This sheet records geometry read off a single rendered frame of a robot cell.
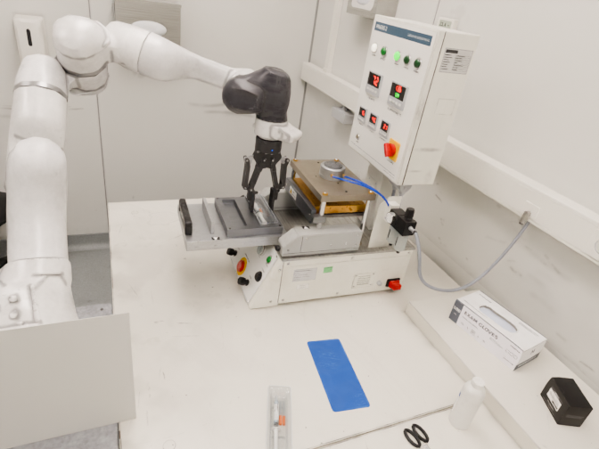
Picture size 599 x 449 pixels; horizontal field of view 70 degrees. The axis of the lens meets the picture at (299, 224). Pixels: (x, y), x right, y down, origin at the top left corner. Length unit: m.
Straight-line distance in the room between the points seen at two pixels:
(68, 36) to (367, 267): 1.01
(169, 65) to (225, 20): 1.43
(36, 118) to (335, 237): 0.80
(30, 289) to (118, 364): 0.22
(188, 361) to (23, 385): 0.38
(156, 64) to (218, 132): 1.58
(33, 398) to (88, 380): 0.10
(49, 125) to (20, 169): 0.16
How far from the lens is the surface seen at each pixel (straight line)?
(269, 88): 1.16
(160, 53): 1.19
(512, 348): 1.33
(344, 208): 1.30
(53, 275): 1.01
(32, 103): 1.13
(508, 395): 1.28
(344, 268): 1.34
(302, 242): 1.23
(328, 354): 1.23
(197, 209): 1.36
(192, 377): 1.14
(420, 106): 1.21
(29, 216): 1.02
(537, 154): 1.46
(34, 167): 0.99
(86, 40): 1.15
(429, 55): 1.20
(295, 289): 1.32
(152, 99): 2.62
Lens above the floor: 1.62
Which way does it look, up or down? 29 degrees down
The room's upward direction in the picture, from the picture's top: 9 degrees clockwise
